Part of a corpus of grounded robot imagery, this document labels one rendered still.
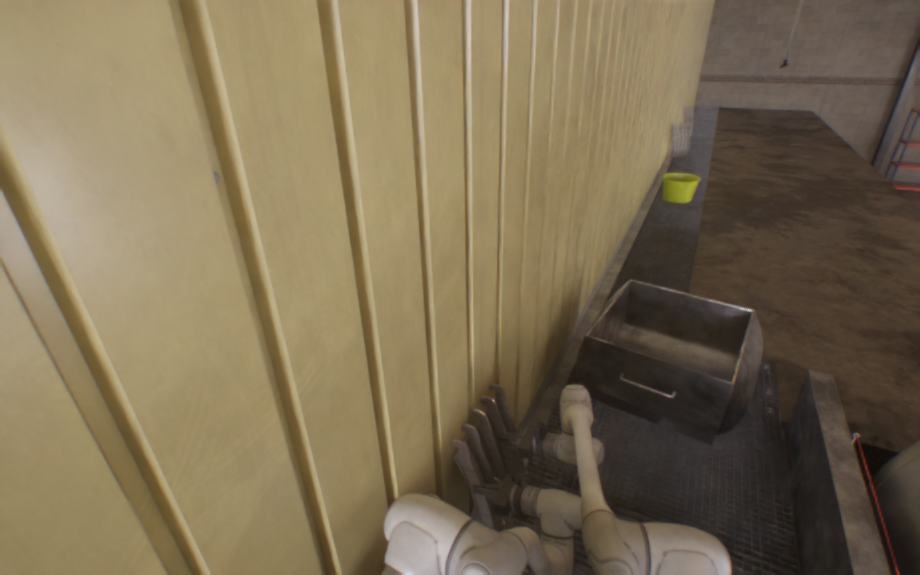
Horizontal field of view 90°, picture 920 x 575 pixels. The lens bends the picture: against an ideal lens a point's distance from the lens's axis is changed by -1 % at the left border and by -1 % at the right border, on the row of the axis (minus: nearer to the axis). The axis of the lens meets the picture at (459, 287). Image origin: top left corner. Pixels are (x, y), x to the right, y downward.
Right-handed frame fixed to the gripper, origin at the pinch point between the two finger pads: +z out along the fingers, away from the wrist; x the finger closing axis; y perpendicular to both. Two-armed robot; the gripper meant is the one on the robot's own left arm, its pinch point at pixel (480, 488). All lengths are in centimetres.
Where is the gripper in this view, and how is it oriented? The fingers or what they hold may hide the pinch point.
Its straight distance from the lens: 180.0
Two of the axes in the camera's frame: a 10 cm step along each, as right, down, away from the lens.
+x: -4.6, 4.3, -7.8
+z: -8.6, 0.0, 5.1
